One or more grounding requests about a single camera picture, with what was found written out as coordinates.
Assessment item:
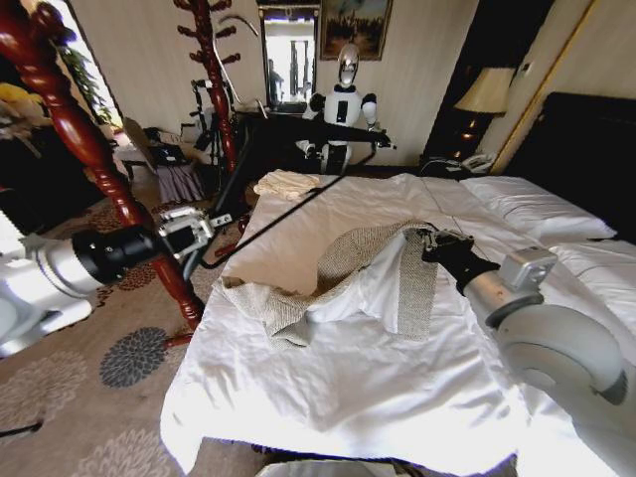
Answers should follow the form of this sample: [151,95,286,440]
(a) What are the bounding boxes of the black floor cable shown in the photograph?
[0,419,45,439]

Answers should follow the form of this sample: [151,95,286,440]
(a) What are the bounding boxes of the yellow soft toy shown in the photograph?
[0,81,47,109]

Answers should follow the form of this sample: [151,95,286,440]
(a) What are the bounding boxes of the stool with purple skirt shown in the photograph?
[112,143,206,204]

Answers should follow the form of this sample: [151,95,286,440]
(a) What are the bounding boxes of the folded cream cloth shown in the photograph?
[252,168,323,203]

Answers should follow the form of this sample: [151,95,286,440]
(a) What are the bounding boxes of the framed dark painting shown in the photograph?
[318,0,395,63]

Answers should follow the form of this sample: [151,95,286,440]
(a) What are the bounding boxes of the slim red wooden coat stand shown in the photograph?
[172,0,240,176]

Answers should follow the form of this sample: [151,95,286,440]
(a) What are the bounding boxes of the grey knit garment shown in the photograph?
[218,218,441,350]

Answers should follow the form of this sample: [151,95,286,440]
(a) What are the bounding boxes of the gold frame strip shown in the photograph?
[490,0,598,175]

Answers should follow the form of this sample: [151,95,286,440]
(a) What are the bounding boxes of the white pillow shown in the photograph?
[460,175,618,240]

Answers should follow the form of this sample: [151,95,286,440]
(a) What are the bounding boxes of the white garment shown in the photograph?
[305,237,416,335]

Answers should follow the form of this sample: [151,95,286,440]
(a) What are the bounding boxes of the black camera tripod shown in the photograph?
[191,78,231,168]

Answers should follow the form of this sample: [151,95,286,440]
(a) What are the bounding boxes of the cream shade table lamp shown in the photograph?
[453,66,517,146]

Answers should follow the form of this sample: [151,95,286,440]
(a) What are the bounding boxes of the white bed sheet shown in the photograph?
[160,171,636,477]

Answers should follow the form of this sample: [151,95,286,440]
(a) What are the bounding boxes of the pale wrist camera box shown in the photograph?
[158,207,216,260]

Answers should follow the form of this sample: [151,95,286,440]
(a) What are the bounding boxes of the dark wooden cabinet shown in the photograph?
[0,49,105,236]

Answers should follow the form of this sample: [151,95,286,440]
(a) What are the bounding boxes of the white humanoid robot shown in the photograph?
[295,43,399,175]

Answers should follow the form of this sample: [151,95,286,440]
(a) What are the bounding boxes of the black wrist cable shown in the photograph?
[179,246,213,282]

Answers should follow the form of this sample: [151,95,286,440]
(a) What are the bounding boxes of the black desk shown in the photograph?
[214,109,390,213]

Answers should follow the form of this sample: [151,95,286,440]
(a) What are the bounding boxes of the tall wall mirror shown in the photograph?
[256,3,321,113]

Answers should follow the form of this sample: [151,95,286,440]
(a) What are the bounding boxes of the white telephone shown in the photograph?
[460,152,494,173]

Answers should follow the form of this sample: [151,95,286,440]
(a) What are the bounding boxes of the white robot front shell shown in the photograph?
[257,459,398,477]

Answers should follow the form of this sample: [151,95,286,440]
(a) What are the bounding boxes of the large red wooden coat stand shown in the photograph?
[0,0,206,350]

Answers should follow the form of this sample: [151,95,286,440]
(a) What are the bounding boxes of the dark nightstand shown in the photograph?
[418,152,498,178]

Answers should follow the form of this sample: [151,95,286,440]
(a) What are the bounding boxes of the person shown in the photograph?
[267,58,285,101]

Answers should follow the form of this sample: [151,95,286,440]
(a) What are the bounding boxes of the dark bed headboard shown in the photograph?
[505,90,636,233]

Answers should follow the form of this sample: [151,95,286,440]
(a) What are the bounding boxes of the green potted plant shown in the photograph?
[59,43,114,126]

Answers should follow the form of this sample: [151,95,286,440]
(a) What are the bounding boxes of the thin black rod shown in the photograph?
[200,129,390,272]

